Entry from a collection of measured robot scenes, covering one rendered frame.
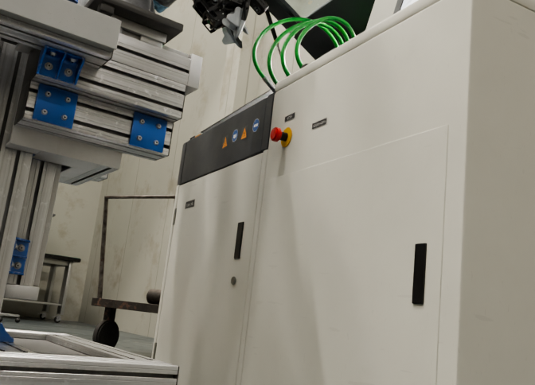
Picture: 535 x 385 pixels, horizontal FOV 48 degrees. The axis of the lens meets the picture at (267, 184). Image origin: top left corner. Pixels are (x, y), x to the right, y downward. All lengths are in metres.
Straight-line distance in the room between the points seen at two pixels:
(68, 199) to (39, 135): 8.40
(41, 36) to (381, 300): 0.87
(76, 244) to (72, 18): 8.66
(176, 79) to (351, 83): 0.47
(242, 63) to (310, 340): 5.14
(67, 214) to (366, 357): 8.96
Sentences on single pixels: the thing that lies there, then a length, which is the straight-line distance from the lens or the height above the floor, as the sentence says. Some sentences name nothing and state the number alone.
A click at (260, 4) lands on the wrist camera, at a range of 1.99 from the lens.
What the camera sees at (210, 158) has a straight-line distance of 1.97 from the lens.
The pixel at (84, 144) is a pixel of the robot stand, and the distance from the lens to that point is 1.57.
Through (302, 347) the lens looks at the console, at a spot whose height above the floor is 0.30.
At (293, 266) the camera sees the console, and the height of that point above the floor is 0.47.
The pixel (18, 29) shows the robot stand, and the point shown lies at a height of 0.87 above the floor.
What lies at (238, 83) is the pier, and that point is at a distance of 6.16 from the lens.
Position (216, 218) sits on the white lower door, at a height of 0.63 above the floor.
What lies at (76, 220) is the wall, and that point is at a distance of 9.94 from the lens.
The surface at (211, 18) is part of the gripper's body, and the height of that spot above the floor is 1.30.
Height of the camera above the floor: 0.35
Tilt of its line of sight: 13 degrees up
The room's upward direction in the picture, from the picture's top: 7 degrees clockwise
